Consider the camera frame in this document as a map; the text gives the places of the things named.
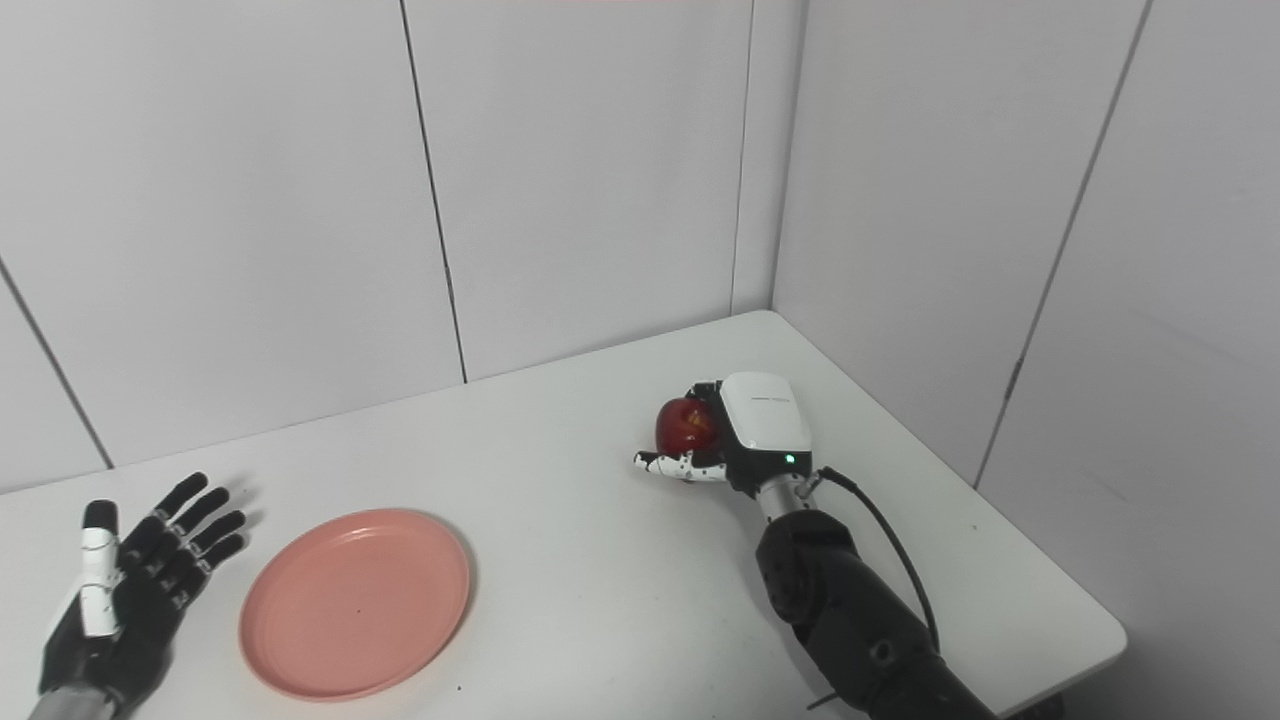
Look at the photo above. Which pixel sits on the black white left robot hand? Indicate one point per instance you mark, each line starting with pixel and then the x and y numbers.
pixel 135 625

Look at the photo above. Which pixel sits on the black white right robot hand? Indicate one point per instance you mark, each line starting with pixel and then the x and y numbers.
pixel 765 420

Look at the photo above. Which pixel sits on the red apple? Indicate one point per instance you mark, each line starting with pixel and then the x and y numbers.
pixel 685 428

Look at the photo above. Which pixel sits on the pink plastic plate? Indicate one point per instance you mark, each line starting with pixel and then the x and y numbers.
pixel 355 605

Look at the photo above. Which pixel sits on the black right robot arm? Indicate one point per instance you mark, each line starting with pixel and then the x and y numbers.
pixel 840 610

